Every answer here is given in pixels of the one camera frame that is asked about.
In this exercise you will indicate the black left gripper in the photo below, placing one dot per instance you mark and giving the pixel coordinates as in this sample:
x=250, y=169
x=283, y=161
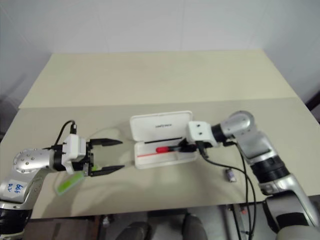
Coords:
x=89, y=157

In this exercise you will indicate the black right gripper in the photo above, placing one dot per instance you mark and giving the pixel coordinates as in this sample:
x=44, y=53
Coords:
x=200, y=146

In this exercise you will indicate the red marker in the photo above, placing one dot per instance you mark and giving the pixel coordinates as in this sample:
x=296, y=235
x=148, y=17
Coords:
x=163, y=149

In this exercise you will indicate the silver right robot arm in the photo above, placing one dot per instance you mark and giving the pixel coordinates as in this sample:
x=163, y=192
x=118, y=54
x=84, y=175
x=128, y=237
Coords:
x=262, y=150

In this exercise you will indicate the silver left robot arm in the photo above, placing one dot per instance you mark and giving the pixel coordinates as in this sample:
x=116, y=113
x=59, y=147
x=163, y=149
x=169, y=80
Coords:
x=32, y=160

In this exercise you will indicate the white pencil case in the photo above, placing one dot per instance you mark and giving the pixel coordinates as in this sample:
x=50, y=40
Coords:
x=160, y=125

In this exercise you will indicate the dark rounded shape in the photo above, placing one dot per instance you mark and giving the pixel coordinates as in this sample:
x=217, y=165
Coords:
x=133, y=231

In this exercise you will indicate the white label with blue writing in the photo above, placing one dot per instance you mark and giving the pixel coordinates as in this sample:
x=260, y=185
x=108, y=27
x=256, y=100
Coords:
x=13, y=190

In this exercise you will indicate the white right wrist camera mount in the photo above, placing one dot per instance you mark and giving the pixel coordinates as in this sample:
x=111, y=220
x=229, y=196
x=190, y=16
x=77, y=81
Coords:
x=200, y=131

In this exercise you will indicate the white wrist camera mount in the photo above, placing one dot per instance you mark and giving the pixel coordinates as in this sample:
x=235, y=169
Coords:
x=200, y=131
x=73, y=148

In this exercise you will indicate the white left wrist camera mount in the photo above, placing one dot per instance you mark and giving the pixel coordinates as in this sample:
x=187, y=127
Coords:
x=73, y=148

